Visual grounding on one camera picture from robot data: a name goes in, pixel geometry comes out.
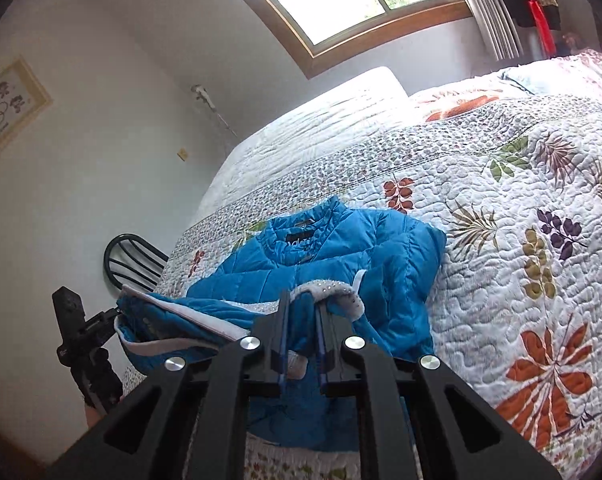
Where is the blue puffer jacket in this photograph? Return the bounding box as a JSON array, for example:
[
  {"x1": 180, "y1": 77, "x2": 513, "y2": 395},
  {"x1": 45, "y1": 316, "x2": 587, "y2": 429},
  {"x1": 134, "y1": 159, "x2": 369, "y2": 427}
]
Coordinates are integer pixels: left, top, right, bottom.
[{"x1": 116, "y1": 197, "x2": 446, "y2": 452}]

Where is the coat rack with clothes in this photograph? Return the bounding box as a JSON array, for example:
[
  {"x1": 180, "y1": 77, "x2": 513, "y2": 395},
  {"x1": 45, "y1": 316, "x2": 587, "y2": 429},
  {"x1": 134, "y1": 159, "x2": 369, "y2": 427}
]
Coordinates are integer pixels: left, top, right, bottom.
[{"x1": 485, "y1": 0, "x2": 564, "y2": 59}]

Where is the black metal chair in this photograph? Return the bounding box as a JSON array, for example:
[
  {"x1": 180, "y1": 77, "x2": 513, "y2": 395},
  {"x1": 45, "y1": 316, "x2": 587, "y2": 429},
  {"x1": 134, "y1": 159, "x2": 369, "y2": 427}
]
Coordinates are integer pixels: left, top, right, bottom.
[{"x1": 103, "y1": 233, "x2": 169, "y2": 292}]

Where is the floral quilted bedspread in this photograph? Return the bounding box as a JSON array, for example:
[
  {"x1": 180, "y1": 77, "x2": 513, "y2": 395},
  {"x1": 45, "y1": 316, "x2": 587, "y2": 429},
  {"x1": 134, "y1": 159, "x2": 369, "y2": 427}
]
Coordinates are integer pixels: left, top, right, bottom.
[{"x1": 120, "y1": 49, "x2": 602, "y2": 480}]

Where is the white grey curtain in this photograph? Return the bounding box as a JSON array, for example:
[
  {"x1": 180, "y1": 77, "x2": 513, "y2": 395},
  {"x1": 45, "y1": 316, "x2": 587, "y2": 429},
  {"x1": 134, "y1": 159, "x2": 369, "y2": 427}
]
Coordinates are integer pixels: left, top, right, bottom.
[{"x1": 465, "y1": 0, "x2": 523, "y2": 62}]

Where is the wooden framed window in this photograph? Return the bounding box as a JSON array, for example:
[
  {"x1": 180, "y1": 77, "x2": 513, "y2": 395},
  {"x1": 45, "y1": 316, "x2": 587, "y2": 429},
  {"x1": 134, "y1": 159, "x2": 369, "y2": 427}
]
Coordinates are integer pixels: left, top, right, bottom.
[{"x1": 243, "y1": 0, "x2": 471, "y2": 78}]

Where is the yellow wall socket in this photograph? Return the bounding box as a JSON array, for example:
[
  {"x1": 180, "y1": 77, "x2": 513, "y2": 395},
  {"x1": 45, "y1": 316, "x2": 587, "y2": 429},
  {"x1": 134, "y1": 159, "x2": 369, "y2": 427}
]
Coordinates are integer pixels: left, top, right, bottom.
[{"x1": 177, "y1": 148, "x2": 188, "y2": 162}]

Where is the framed wall picture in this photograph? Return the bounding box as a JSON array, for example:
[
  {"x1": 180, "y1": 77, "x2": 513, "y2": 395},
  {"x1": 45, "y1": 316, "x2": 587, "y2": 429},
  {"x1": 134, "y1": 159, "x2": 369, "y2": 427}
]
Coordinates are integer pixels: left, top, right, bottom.
[{"x1": 0, "y1": 56, "x2": 53, "y2": 155}]

